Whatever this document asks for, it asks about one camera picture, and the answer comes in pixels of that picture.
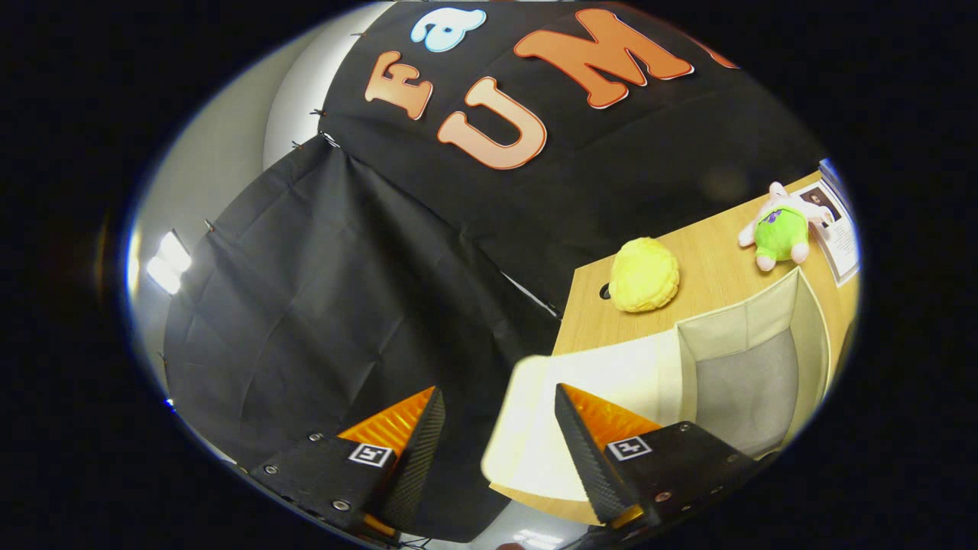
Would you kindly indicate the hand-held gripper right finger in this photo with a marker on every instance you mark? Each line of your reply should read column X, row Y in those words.
column 588, row 466

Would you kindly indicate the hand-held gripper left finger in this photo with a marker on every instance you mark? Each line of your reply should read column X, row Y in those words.
column 416, row 466

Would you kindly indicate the beige fabric storage box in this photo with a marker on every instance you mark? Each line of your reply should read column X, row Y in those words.
column 611, row 382

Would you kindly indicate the yellow plush toy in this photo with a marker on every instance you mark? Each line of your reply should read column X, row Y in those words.
column 644, row 275

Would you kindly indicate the green and pink plush toy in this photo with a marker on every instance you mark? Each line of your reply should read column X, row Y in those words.
column 779, row 233

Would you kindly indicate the ceiling light panel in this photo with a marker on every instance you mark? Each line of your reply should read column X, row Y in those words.
column 170, row 263

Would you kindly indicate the white portrait cover book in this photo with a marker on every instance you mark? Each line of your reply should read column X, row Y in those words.
column 840, row 244

